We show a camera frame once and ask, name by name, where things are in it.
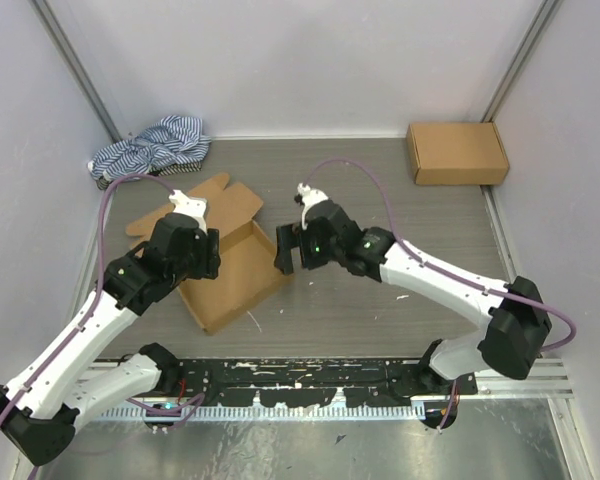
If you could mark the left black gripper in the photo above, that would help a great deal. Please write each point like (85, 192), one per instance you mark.
(210, 247)

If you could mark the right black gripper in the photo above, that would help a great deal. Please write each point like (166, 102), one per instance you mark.
(290, 236)

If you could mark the brown cardboard box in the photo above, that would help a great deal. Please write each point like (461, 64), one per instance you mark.
(247, 274)
(456, 154)

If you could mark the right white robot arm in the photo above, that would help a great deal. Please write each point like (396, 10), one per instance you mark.
(511, 329)

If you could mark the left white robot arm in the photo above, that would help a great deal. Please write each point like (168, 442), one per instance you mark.
(43, 408)

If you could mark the folded brown cardboard box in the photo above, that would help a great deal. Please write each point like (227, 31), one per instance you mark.
(456, 154)

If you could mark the blue striped cloth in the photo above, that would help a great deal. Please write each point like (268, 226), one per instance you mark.
(175, 144)

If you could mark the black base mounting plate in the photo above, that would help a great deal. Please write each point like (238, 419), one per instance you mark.
(304, 382)

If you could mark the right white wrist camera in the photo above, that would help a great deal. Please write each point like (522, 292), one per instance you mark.
(308, 198)

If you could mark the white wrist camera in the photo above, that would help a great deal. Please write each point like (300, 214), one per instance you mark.
(193, 207)
(308, 198)

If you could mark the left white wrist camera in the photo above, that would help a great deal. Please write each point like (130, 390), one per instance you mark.
(193, 207)

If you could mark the slotted cable duct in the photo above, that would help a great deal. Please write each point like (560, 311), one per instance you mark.
(334, 412)

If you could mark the aluminium front rail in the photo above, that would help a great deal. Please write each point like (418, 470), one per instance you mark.
(547, 379)

